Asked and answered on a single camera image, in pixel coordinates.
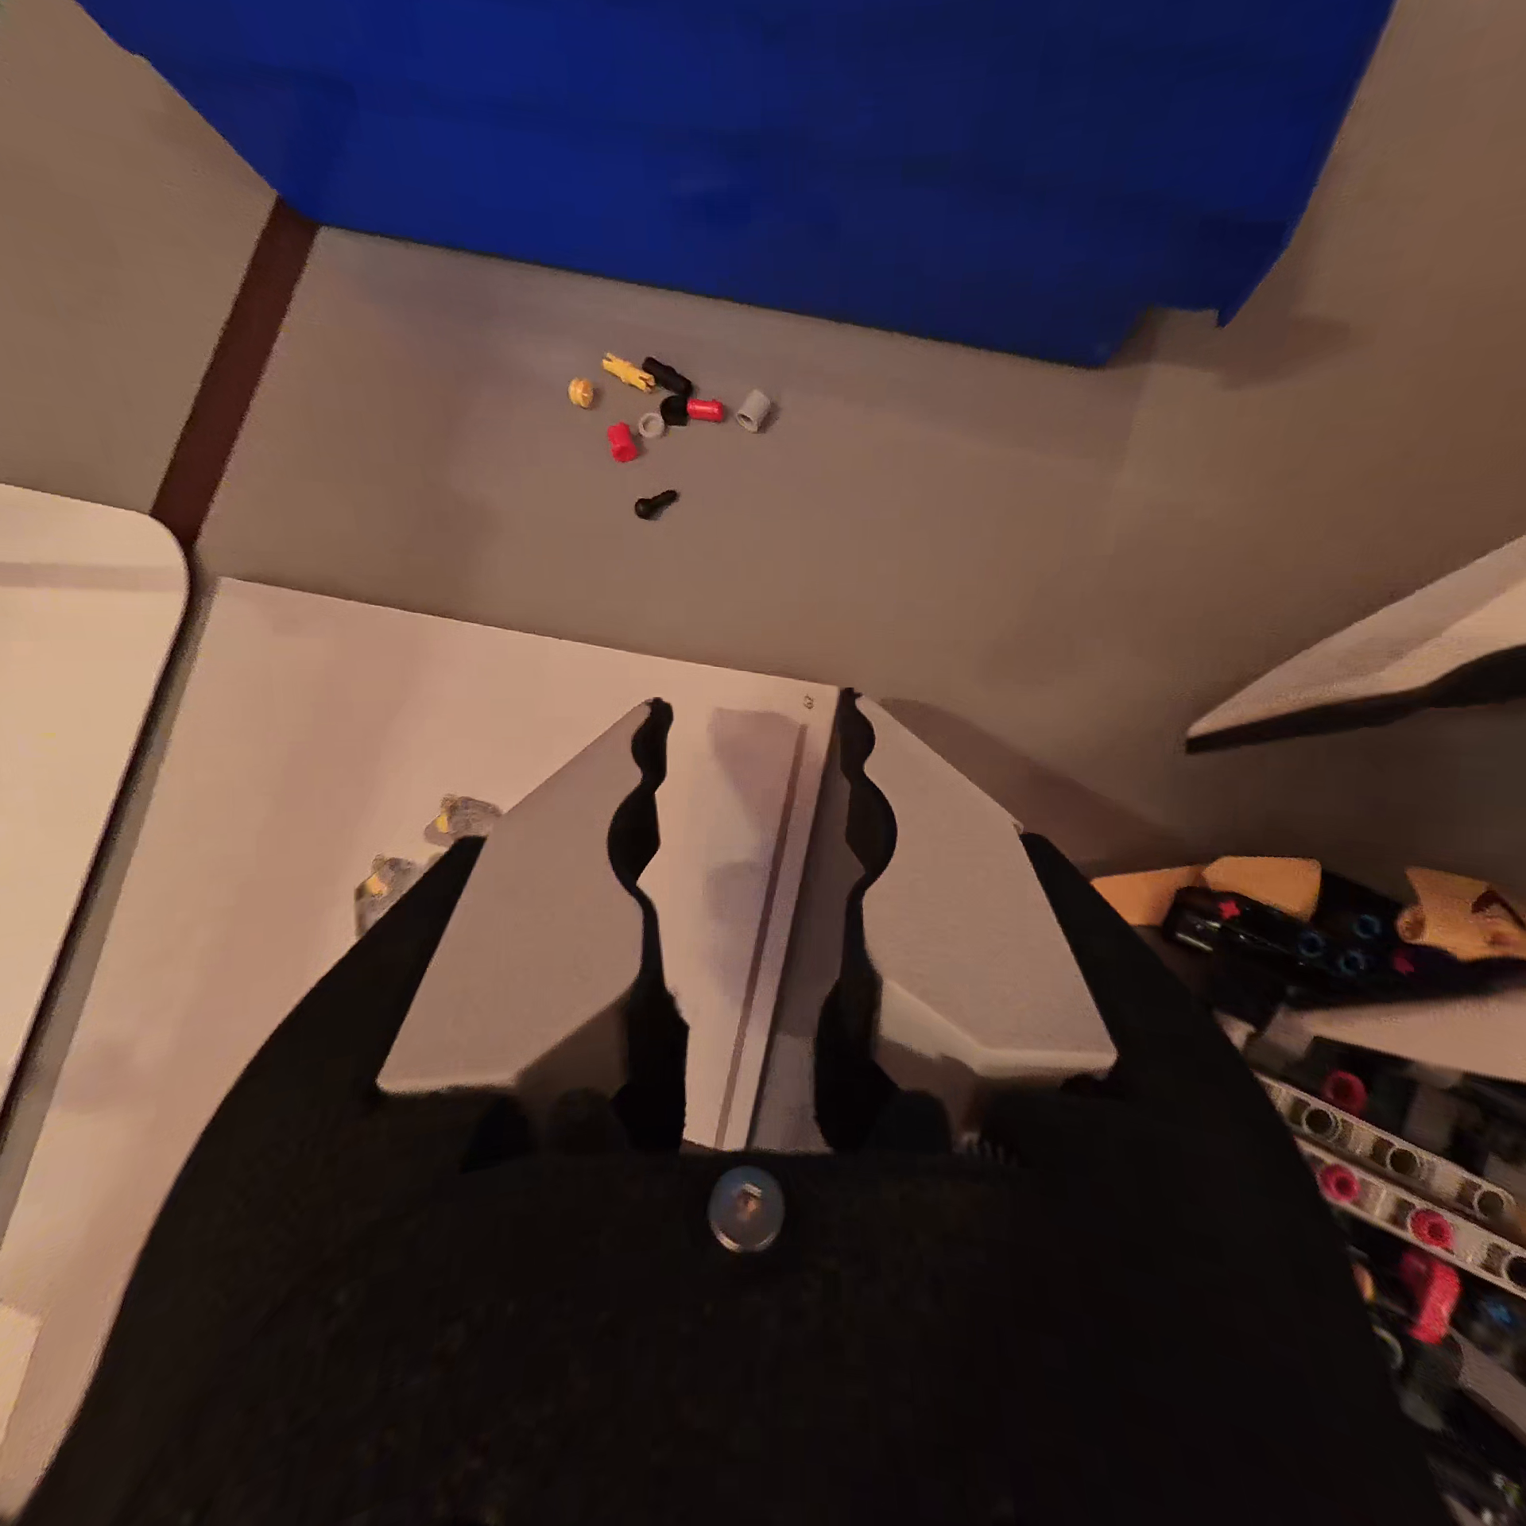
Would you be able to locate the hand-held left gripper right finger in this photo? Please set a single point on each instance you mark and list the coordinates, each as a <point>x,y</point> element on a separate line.
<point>979,942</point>

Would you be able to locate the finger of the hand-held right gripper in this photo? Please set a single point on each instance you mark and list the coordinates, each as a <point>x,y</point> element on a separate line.
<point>1407,668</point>
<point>1431,1035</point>

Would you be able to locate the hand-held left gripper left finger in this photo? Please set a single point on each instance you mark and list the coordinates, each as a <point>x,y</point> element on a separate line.
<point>526,955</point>

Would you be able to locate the yellow black toy brick car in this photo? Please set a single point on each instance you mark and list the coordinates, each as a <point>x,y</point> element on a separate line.
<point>1313,931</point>

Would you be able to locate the instruction booklet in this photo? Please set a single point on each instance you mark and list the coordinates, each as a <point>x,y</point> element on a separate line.
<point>359,717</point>

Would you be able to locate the blue plastic bin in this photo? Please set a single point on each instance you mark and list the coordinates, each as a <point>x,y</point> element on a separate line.
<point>717,145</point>

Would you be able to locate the grey desk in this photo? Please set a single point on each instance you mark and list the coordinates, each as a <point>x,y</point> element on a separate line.
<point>955,537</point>

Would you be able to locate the small black pin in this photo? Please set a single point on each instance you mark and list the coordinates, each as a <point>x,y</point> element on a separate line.
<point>657,504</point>

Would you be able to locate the white document stand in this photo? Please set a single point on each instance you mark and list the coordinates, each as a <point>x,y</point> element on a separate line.
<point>72,717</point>

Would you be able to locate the small red connector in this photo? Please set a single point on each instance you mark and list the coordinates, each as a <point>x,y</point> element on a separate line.
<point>621,443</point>

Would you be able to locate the red and black pin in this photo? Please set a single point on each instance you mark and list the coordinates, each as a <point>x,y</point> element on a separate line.
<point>692,410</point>

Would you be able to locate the small grey bush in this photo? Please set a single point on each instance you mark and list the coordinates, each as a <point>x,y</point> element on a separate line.
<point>755,410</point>

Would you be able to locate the short yellow axle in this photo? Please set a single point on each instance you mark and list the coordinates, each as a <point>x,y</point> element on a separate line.
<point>626,372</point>

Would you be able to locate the short black connector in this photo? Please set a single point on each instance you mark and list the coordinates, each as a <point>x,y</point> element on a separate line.
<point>668,375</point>

